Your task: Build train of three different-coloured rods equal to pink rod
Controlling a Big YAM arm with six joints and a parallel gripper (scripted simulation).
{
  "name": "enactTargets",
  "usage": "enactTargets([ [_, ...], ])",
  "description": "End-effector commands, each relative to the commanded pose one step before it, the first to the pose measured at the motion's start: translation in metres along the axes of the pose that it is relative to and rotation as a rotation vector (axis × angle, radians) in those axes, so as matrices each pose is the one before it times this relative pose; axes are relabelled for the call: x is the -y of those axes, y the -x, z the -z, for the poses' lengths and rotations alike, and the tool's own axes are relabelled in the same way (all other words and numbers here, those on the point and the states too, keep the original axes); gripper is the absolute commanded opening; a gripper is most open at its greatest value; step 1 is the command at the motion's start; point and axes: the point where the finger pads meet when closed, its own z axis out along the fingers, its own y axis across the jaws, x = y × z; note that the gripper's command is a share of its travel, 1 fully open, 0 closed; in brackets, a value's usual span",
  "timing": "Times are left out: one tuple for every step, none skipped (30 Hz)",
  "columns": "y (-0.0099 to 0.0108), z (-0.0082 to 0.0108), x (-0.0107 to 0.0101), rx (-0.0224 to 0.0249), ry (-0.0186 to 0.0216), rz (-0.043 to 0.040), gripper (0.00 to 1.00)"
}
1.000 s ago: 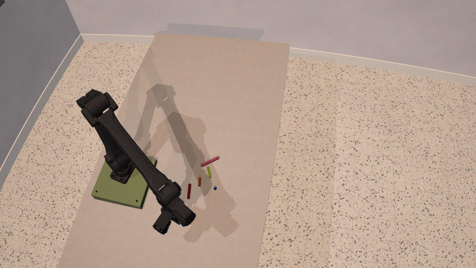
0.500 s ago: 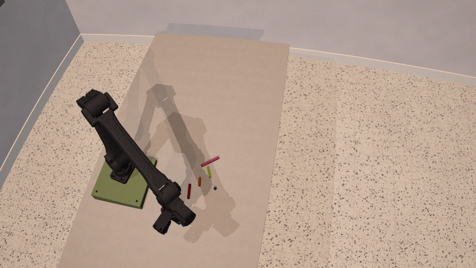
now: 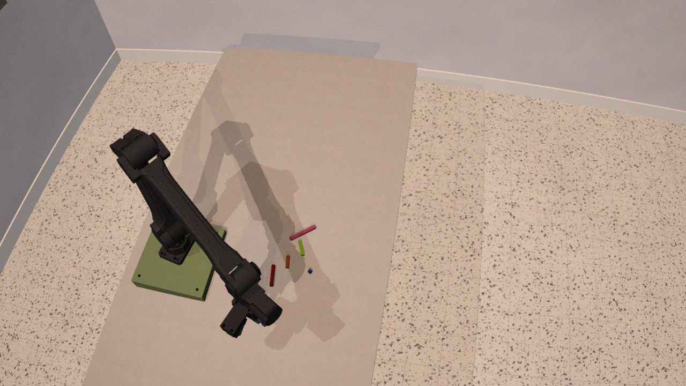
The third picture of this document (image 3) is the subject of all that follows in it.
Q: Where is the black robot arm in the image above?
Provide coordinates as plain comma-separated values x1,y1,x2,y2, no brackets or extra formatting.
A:
109,128,282,338

